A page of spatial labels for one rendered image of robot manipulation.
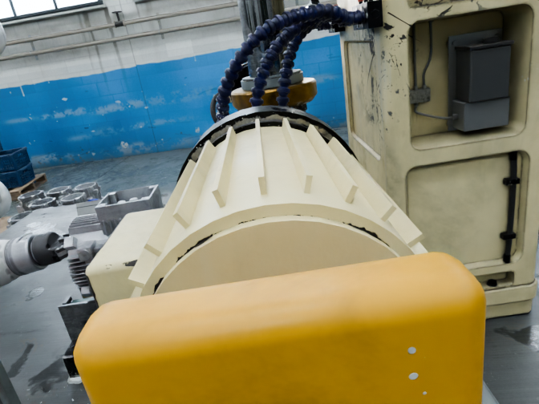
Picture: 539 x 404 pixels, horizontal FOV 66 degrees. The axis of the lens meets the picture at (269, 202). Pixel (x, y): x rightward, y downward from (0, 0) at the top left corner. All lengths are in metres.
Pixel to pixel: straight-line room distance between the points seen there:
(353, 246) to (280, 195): 0.04
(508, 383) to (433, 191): 0.36
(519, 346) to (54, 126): 7.29
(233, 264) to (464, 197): 0.72
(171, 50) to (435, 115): 6.04
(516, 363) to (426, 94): 0.53
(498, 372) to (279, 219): 0.77
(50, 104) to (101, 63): 1.12
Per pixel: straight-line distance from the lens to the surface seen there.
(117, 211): 0.96
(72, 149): 7.64
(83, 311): 1.08
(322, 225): 0.19
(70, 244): 1.00
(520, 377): 0.92
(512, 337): 1.00
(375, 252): 0.20
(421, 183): 0.84
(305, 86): 0.84
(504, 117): 0.87
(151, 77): 6.87
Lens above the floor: 1.42
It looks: 21 degrees down
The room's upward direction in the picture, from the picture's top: 9 degrees counter-clockwise
